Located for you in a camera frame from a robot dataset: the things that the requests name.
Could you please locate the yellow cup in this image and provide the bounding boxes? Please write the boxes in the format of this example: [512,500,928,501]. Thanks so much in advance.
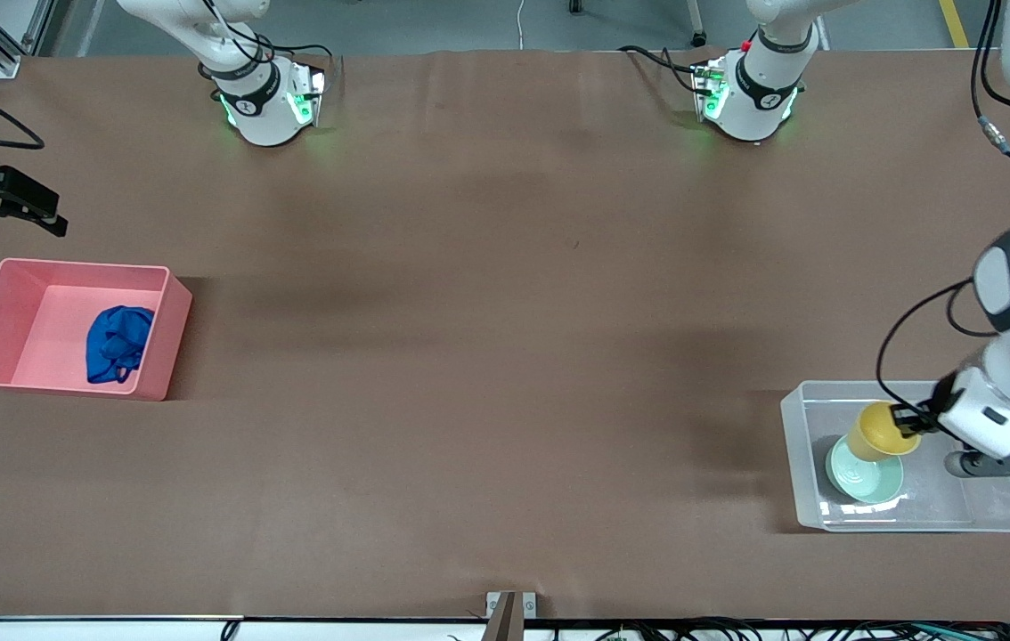
[845,401,922,463]

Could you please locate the pale green bowl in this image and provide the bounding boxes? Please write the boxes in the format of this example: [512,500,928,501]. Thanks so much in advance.
[826,434,905,505]

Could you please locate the blue glove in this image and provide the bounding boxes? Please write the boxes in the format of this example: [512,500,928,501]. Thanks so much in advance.
[85,305,156,385]

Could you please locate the clear plastic box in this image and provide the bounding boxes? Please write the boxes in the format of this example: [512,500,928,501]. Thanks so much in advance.
[779,380,1010,533]

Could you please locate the pink plastic box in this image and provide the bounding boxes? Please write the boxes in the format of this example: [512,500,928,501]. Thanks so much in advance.
[0,258,194,402]

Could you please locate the brown table cover sheet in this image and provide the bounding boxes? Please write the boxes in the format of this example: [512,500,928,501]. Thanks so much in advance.
[0,46,1010,621]

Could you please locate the black cable bundle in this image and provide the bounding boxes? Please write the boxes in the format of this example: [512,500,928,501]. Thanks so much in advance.
[550,617,1010,641]

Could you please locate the black right arm base cable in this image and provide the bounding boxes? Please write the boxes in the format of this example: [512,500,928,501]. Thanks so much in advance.
[200,0,346,94]

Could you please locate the black arm base cable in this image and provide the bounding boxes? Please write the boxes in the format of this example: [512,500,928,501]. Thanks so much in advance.
[200,0,346,94]
[618,45,704,92]

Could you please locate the black left arm base cable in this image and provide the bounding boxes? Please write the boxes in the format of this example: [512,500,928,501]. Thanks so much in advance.
[618,45,704,92]

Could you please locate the brown wooden post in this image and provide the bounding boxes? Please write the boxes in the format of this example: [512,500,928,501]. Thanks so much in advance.
[487,594,525,641]

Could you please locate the small metal bracket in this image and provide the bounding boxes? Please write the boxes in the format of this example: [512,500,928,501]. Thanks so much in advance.
[485,591,538,620]

